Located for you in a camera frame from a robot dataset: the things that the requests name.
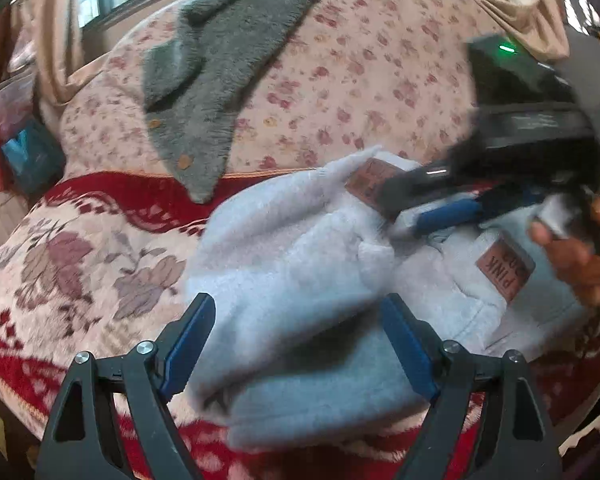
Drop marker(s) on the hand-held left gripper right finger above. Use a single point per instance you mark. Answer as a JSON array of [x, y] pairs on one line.
[[410, 350]]

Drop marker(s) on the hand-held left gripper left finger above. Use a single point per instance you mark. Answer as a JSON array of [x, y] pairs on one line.
[[187, 345]]

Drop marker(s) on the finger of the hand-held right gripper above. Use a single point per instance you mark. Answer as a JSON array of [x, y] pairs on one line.
[[450, 217], [425, 182]]

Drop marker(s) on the light grey fleece pants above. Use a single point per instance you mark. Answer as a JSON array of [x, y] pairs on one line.
[[290, 285]]

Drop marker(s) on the person's right hand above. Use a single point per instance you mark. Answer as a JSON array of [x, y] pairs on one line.
[[575, 260]]

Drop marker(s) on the floral pink quilt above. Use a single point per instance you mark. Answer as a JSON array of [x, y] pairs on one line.
[[370, 60]]

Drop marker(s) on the red cream floral blanket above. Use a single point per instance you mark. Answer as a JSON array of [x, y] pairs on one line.
[[55, 270]]

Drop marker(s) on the grey fleece cardigan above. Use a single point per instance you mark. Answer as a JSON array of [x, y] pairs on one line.
[[215, 70]]

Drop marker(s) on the blue plastic bag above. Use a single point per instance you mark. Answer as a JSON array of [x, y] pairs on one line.
[[27, 160]]

